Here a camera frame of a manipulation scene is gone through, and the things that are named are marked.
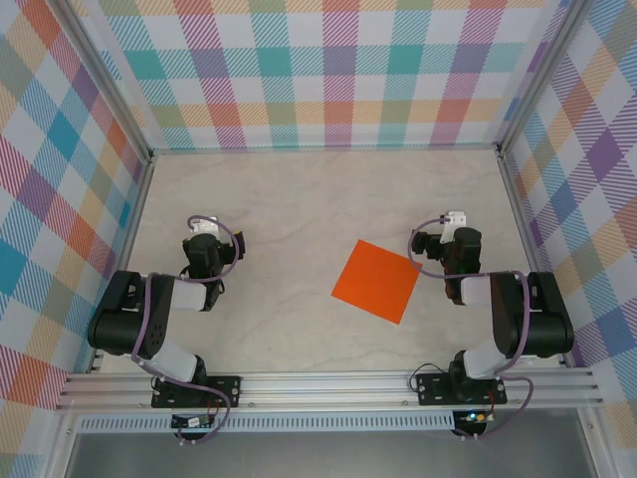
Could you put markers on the aluminium mounting rail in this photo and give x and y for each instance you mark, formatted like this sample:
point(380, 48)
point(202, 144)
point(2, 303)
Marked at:
point(323, 388)

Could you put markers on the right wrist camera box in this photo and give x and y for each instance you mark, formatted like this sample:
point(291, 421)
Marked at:
point(456, 219)

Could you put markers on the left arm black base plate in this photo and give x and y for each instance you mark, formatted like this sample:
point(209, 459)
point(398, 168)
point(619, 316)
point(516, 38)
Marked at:
point(226, 388)

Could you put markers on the grey metal panel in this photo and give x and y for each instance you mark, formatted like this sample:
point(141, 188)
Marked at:
point(323, 455)

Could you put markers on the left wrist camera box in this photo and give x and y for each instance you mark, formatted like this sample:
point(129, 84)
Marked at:
point(205, 225)

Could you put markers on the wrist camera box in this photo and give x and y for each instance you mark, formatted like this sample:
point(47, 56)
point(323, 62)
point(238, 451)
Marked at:
point(205, 225)
point(456, 219)

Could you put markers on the slanted aluminium frame post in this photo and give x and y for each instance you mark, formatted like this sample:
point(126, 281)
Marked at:
point(541, 74)
point(114, 82)

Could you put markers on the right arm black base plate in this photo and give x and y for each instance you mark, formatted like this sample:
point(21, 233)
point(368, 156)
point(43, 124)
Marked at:
point(430, 388)

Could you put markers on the aluminium table edge rail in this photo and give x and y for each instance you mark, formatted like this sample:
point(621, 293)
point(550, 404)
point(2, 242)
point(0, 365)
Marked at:
point(521, 214)
point(323, 148)
point(135, 214)

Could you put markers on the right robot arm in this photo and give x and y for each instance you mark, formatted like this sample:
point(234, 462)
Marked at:
point(542, 318)

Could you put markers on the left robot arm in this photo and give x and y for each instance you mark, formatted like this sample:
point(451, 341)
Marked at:
point(124, 318)

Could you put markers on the orange paper sheet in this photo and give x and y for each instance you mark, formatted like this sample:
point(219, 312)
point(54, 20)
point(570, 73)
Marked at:
point(375, 281)

